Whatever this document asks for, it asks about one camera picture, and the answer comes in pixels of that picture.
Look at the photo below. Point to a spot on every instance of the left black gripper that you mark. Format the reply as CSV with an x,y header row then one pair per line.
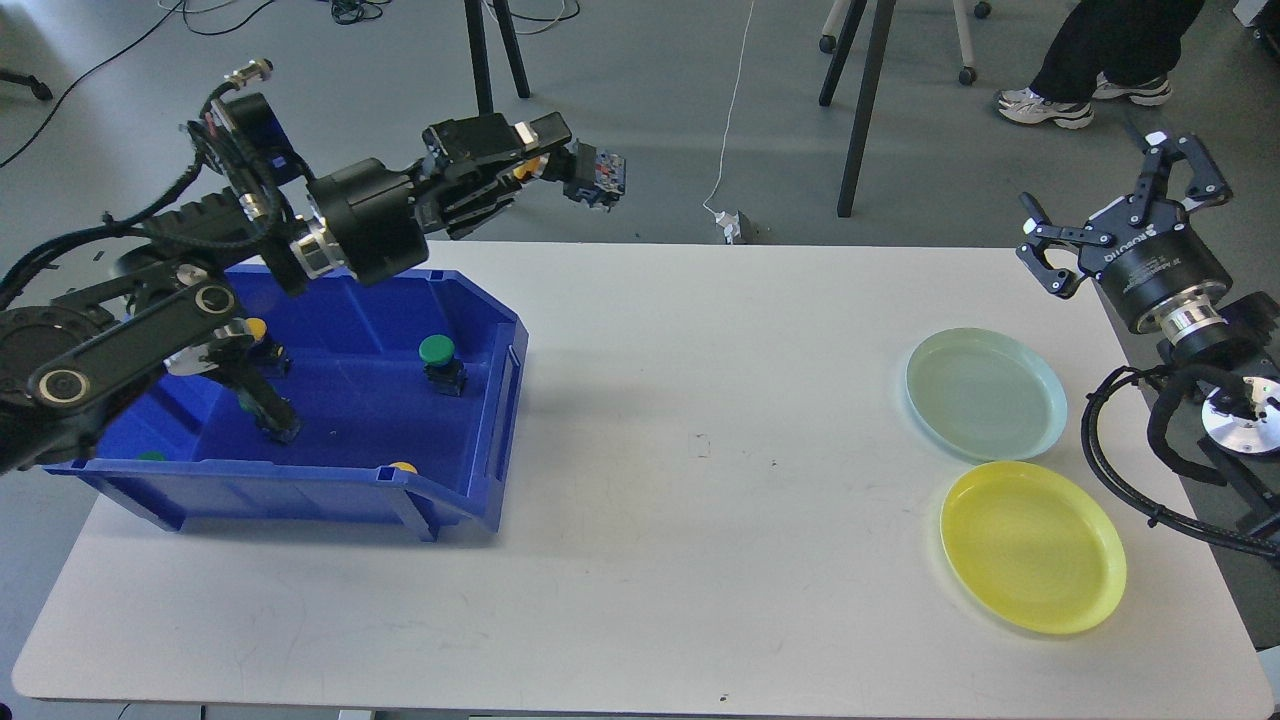
x,y
365,218

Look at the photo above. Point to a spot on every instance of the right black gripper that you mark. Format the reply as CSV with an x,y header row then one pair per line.
x,y
1160,265

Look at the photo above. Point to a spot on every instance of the green push button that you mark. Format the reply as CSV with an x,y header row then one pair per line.
x,y
273,414
444,369

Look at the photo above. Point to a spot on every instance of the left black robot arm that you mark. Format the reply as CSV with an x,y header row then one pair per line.
x,y
94,318

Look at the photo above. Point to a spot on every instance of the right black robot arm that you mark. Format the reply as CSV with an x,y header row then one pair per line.
x,y
1214,419

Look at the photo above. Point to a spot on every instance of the light green plate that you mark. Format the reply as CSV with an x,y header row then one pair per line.
x,y
984,396

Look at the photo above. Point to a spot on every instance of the yellow plate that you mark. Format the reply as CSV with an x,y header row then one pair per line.
x,y
1033,548

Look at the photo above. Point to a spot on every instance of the person legs with sneakers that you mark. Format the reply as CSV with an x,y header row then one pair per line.
x,y
1104,51

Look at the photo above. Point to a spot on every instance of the blue plastic bin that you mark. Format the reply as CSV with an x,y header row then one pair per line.
x,y
187,452

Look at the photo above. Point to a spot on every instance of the white power adapter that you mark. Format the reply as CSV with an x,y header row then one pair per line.
x,y
738,229

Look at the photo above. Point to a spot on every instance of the black tripod legs right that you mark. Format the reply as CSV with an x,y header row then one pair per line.
x,y
880,27

